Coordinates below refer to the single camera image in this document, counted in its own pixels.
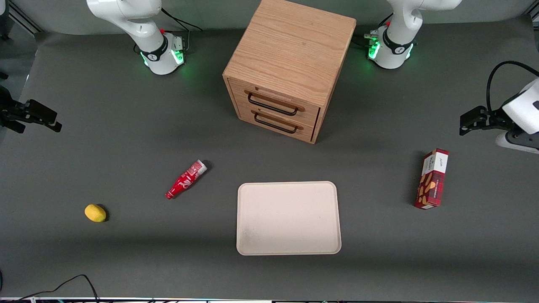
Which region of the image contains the yellow lemon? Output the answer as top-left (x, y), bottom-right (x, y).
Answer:
top-left (84, 204), bottom-right (107, 223)

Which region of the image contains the wooden two-drawer cabinet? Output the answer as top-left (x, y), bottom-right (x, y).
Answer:
top-left (222, 0), bottom-right (357, 144)

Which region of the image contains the aluminium frame rail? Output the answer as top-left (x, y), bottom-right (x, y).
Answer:
top-left (8, 0), bottom-right (43, 35)

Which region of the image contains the black base cable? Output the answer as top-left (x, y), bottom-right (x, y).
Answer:
top-left (353, 13), bottom-right (395, 48)
top-left (161, 7), bottom-right (203, 32)

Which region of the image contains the black left base cable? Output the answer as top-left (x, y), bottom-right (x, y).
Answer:
top-left (353, 13), bottom-right (395, 48)

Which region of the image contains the red cookie box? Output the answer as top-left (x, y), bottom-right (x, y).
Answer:
top-left (415, 148), bottom-right (449, 210)

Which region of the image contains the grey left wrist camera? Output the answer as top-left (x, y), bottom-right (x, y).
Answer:
top-left (496, 130), bottom-right (539, 154)

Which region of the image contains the beige rectangular tray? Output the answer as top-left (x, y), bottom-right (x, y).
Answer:
top-left (236, 181), bottom-right (342, 256)

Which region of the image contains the black right base cable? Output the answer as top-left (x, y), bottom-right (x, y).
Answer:
top-left (161, 7), bottom-right (203, 32)

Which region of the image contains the red cola bottle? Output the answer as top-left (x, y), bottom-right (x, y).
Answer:
top-left (165, 159), bottom-right (208, 200)

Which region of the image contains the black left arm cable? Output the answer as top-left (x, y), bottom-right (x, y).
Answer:
top-left (486, 61), bottom-right (539, 112)

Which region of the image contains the black table edge cable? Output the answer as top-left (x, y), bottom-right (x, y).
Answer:
top-left (17, 274), bottom-right (100, 302)

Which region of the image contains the wide black drawer handle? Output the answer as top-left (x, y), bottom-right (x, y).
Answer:
top-left (247, 93), bottom-right (301, 117)

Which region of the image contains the short black drawer handle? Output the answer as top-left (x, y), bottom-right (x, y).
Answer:
top-left (253, 112), bottom-right (299, 135)

